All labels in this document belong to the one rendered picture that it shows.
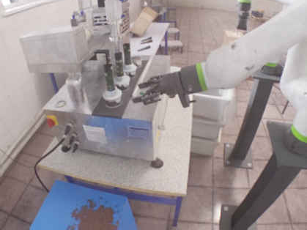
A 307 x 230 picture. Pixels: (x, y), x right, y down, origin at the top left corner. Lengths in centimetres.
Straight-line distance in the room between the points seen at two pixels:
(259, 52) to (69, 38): 55
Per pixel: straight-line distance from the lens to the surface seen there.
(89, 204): 101
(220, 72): 46
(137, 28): 251
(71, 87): 75
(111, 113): 71
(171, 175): 86
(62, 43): 69
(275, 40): 50
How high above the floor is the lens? 147
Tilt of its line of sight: 37 degrees down
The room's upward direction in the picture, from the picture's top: 2 degrees counter-clockwise
